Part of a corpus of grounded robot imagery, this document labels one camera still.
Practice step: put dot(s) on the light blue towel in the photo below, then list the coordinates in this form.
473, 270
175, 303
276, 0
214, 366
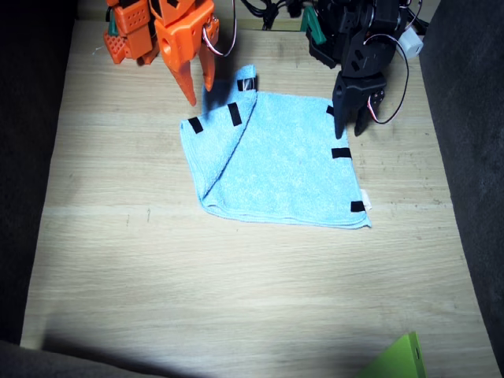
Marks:
283, 169

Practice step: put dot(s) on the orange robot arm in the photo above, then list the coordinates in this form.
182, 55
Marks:
134, 23

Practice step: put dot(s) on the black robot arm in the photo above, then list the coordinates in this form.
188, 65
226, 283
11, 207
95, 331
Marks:
374, 55

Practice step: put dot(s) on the black tape strip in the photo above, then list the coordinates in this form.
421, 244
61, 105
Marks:
248, 84
235, 114
341, 153
330, 111
358, 206
195, 125

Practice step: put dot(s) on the green table clamp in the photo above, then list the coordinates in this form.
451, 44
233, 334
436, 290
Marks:
313, 23
112, 25

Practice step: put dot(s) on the dark grey foam panel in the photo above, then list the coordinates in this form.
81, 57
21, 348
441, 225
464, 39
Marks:
23, 157
39, 362
472, 157

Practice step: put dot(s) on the green plastic wedge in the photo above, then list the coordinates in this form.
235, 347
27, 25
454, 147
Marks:
401, 358

